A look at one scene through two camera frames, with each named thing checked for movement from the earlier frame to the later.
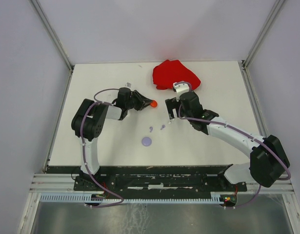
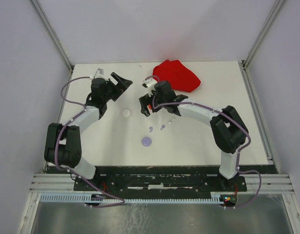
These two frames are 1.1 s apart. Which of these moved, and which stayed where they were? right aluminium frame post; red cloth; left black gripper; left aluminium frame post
Moved: left black gripper
Stayed: red cloth; right aluminium frame post; left aluminium frame post
